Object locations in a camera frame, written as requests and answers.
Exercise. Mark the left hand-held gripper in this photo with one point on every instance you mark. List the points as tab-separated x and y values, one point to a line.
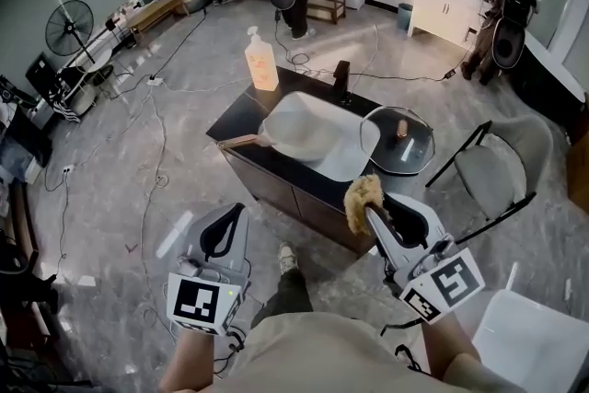
207	290

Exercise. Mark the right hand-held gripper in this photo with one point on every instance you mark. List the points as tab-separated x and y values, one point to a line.
437	271

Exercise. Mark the tan loofah scrub brush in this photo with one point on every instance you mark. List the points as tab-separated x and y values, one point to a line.
361	202

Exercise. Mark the person's right forearm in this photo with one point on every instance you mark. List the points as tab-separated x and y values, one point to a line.
451	345

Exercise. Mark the person's left forearm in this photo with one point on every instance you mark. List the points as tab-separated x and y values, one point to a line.
193	359

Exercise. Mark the person's pale sneaker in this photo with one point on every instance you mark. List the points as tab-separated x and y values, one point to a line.
288	257

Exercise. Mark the dark sink cabinet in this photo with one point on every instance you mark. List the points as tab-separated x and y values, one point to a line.
276	179

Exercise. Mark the glass lid with wooden knob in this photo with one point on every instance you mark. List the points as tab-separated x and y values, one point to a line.
398	147

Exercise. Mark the white sink basin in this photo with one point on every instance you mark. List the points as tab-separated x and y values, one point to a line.
354	152

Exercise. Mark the person's dark trouser leg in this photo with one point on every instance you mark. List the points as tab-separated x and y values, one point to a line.
285	294

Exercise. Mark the grey chair with black legs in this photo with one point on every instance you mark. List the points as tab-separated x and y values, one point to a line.
501	170

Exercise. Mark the person's beige shirt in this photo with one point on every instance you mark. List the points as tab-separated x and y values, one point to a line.
331	359

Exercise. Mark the black faucet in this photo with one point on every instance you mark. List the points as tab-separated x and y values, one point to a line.
341	78

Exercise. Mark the white power strip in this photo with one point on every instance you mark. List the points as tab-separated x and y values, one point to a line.
155	81

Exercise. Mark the clear orange pump soap bottle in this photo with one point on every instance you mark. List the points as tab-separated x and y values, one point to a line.
261	64

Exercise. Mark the striped black white cloth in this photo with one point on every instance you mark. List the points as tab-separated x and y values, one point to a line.
64	108

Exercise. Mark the teal waste bin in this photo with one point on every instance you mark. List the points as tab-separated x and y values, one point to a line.
405	16

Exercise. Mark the round white side table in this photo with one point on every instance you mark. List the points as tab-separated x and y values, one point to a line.
99	60

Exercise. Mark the black bathtub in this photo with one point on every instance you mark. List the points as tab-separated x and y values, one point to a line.
552	73

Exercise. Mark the white vanity cabinet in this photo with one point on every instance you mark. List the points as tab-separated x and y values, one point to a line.
442	9

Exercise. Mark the wooden bench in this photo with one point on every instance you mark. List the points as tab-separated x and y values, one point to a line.
154	11

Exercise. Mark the black standing fan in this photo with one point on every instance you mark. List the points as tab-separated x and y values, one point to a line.
69	27

